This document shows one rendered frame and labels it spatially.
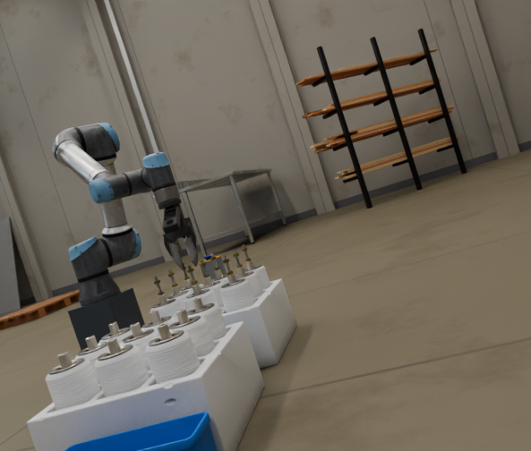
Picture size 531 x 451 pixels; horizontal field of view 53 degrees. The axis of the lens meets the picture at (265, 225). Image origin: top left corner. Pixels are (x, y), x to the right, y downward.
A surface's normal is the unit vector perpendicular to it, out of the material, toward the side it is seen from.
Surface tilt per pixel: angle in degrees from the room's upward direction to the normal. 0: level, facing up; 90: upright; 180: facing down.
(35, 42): 90
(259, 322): 90
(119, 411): 90
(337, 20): 90
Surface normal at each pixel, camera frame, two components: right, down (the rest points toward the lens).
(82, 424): -0.17, 0.10
